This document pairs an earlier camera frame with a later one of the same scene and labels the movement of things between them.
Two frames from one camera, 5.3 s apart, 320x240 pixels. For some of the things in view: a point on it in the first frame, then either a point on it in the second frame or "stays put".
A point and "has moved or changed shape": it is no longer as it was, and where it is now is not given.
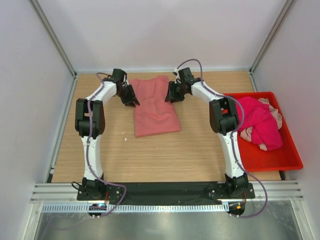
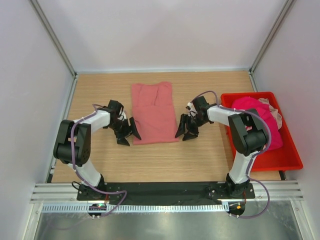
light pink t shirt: (246, 133) stays put
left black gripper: (128, 94) -> (123, 129)
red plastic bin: (254, 159) stays put
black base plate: (162, 191) stays put
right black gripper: (175, 91) -> (189, 123)
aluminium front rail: (66, 193) stays put
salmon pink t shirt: (154, 115) has moved or changed shape
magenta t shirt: (258, 116) stays put
